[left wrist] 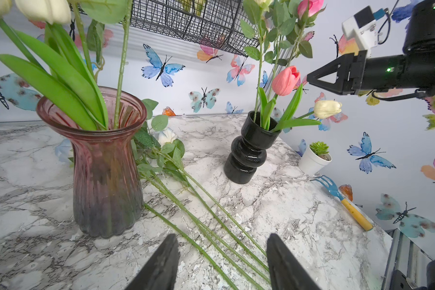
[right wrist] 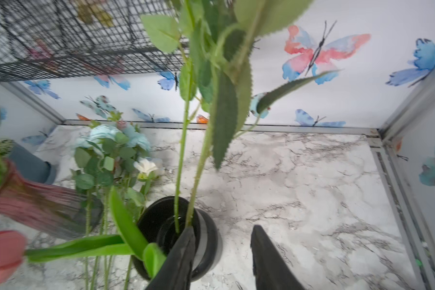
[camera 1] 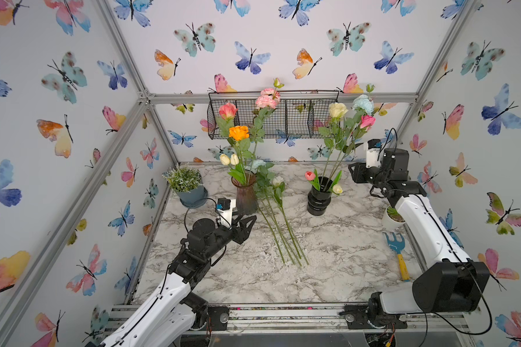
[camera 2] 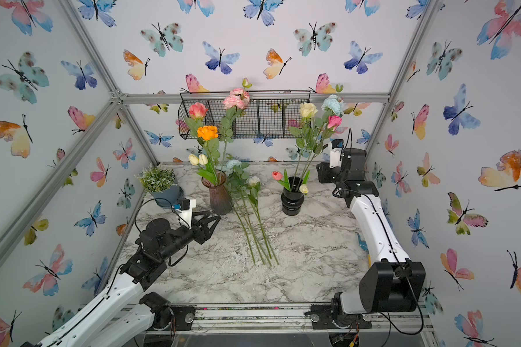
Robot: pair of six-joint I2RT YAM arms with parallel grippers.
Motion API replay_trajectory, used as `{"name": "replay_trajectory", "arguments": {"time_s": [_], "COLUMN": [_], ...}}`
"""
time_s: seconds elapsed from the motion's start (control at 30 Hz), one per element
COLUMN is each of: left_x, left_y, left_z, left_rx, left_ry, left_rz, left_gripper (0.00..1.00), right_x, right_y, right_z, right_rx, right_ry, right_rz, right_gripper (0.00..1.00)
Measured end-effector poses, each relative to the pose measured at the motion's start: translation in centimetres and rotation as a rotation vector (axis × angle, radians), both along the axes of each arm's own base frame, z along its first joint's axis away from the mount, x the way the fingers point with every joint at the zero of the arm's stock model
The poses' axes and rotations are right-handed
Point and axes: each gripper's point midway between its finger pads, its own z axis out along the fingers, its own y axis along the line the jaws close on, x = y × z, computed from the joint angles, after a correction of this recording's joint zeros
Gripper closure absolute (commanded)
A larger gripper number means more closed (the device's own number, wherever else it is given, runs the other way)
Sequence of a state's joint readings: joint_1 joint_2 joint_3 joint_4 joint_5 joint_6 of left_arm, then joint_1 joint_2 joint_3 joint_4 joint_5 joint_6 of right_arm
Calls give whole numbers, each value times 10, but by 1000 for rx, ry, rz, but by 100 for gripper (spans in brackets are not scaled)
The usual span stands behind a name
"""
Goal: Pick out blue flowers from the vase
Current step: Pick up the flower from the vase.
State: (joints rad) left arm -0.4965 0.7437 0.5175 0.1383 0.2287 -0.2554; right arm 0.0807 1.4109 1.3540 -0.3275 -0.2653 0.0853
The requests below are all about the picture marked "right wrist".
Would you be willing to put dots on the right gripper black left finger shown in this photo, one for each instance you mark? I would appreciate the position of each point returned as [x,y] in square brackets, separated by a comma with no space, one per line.
[176,271]

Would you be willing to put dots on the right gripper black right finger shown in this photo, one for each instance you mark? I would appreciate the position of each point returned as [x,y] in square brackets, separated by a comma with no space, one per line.
[269,268]

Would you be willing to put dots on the pale blue white rose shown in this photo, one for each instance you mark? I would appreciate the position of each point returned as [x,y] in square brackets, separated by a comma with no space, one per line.
[147,168]

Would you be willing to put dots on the light blue flower bunch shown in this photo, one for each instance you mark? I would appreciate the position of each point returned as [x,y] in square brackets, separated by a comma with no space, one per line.
[105,159]

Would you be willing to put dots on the black ribbed vase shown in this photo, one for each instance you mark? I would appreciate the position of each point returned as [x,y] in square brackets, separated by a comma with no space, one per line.
[159,224]

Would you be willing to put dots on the pink ribbed glass vase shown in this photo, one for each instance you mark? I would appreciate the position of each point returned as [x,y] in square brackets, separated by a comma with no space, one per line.
[58,211]

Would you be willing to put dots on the cream tulip bud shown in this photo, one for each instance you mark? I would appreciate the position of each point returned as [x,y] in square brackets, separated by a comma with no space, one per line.
[128,241]

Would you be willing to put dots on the red tulip flower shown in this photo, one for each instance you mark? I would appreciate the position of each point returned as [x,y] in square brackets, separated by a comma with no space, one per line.
[12,249]

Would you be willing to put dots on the blue plant pot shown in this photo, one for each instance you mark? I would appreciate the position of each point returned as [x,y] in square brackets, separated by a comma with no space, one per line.
[32,167]

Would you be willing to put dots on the yellow rose flower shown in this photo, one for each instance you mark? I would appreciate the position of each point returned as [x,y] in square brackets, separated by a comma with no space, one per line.
[183,145]

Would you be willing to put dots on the black wire wall basket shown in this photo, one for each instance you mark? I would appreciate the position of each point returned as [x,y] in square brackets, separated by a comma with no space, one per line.
[61,39]

